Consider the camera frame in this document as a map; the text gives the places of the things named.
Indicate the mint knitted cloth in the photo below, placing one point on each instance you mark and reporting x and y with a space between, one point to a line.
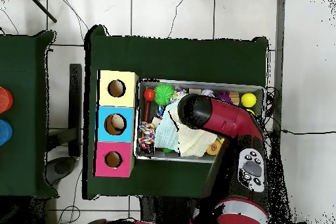
167 132

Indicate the cream knitted cloth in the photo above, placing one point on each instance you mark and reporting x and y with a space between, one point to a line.
197 142

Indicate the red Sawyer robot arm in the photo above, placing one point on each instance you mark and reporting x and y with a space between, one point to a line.
220 116

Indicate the clear shallow mesh bin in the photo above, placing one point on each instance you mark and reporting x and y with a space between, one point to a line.
157 156

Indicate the wooden box with three holes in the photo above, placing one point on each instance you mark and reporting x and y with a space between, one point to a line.
115 113

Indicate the green spiky ball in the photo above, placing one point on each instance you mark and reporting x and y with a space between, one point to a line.
164 94

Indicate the red maraca rattle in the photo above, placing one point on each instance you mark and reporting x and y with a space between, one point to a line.
149 94

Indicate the dark green tablecloth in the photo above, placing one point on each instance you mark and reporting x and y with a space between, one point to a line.
184 61

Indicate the purple monster toy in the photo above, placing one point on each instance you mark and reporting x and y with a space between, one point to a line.
224 96

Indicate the orange toy ball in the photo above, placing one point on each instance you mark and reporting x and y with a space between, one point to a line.
213 148

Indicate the yellow ball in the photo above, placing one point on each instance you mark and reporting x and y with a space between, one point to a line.
248 99

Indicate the black panel stand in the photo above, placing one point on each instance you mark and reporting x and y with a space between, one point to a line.
75 103

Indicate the grey round stand base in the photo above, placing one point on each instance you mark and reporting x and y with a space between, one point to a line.
63 167

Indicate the dark green side cloth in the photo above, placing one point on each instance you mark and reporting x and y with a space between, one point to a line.
26 77

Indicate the black rod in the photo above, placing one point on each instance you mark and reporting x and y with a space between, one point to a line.
42 7

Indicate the red round disc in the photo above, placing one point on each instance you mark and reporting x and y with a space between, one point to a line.
4 100

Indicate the blue round disc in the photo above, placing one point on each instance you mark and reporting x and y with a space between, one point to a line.
4 132

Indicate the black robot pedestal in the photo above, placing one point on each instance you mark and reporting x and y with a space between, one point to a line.
165 213

